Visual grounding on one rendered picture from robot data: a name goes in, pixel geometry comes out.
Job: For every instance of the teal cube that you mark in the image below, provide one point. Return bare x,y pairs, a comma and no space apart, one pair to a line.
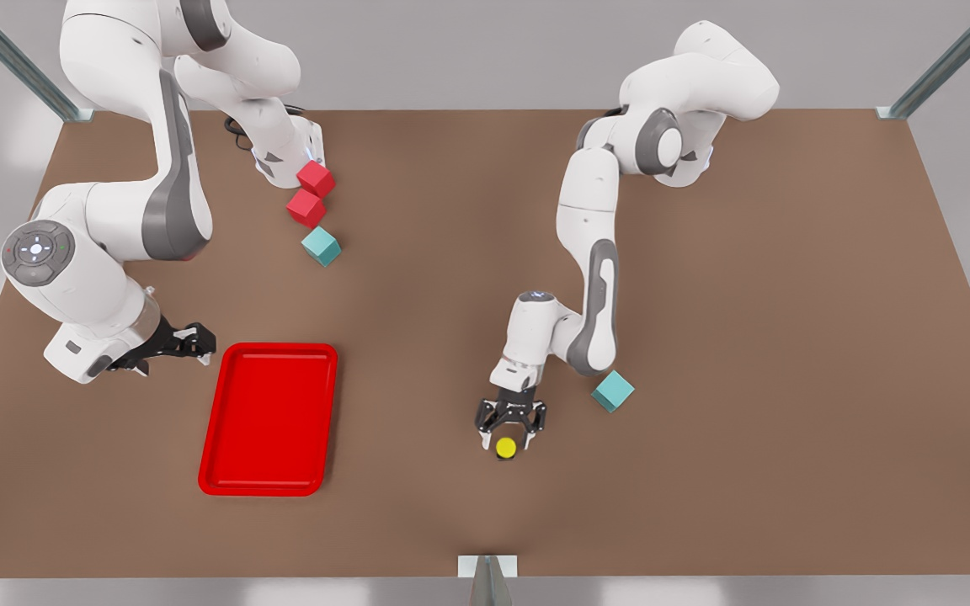
321,246
613,391

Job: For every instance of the small yellow cylinder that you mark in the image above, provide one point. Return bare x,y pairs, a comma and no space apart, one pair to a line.
506,448

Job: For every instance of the silver frame post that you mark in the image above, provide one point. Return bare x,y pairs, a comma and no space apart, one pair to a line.
487,581
948,61
18,63

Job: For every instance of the red cube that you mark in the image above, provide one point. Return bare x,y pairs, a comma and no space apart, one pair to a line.
306,208
316,178

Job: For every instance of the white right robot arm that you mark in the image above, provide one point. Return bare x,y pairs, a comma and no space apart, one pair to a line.
110,227

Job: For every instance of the red rectangular tray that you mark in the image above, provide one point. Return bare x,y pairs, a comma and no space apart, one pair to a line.
270,418

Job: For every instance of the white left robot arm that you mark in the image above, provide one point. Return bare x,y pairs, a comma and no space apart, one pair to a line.
586,202

